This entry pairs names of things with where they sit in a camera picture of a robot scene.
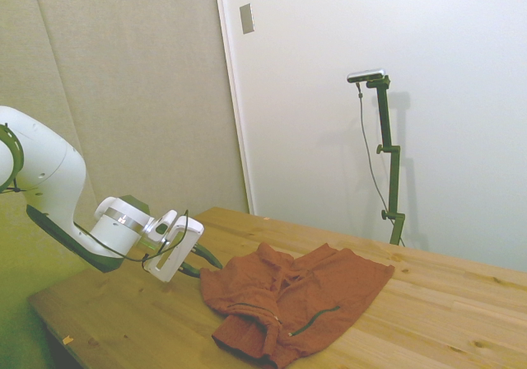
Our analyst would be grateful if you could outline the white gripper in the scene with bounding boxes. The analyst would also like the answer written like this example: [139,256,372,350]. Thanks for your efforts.
[142,215,224,284]

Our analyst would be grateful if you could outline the rust red shorts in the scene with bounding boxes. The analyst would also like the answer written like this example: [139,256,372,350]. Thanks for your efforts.
[199,241,397,369]

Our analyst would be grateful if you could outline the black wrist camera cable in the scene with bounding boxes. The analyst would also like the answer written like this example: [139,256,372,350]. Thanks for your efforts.
[73,208,191,269]

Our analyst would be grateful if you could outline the white door frame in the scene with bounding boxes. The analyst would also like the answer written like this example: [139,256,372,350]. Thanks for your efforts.
[212,0,258,217]

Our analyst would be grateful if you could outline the dark green camera stand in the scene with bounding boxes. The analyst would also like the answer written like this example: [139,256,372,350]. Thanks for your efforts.
[365,75,407,247]

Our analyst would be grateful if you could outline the grey wall plate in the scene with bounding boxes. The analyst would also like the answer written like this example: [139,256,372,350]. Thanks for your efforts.
[239,2,256,36]

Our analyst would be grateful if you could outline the silver camera on stand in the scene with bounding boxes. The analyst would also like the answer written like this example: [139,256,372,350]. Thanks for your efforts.
[346,67,388,85]

